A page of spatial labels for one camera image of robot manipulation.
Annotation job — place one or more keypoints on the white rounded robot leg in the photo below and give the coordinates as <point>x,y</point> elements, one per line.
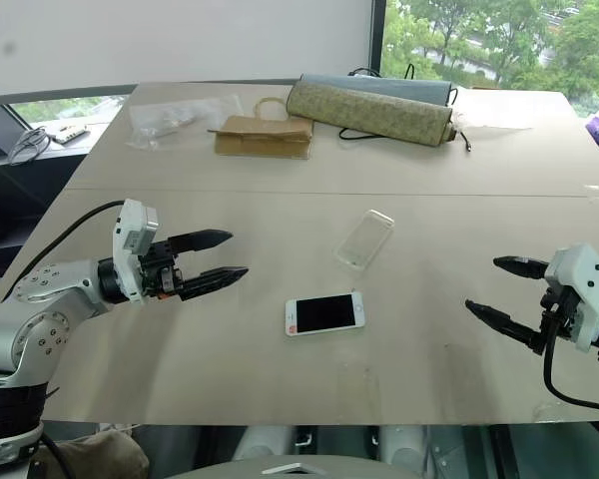
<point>404,446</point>
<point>267,441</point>

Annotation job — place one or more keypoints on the black window frame post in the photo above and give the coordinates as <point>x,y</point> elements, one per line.
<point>377,35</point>

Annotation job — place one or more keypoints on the grey rolled mat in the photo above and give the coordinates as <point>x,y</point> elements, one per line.
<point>389,86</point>

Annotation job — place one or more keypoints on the brown rounded cushion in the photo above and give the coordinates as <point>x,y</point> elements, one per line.
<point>100,456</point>

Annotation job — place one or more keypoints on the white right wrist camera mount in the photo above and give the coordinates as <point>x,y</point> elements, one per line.
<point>581,279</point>

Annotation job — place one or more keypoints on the white smartphone with black screen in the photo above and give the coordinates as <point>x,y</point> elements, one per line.
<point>324,314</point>

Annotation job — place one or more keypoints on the beige patterned rolled mat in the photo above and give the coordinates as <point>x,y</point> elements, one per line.
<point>369,115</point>

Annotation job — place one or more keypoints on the brown paper bag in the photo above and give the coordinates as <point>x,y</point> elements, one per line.
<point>264,137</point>

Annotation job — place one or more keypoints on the clear transparent phone case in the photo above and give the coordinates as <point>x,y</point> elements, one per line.
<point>364,239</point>

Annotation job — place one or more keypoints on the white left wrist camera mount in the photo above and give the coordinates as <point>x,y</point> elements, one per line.
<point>130,224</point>

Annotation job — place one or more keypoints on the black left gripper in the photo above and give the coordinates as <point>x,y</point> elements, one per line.
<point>157,272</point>

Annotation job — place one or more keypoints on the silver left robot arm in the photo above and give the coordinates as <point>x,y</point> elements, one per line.
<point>40,299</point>

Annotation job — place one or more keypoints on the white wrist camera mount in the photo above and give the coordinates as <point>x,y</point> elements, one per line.
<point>581,279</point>
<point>130,224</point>

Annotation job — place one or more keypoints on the clear plastic bag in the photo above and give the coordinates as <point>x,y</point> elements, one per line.
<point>175,120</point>

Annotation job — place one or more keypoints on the grey rounded robot torso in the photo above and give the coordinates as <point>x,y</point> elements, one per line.
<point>359,469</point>

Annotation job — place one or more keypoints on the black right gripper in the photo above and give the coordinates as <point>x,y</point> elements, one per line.
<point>559,314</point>

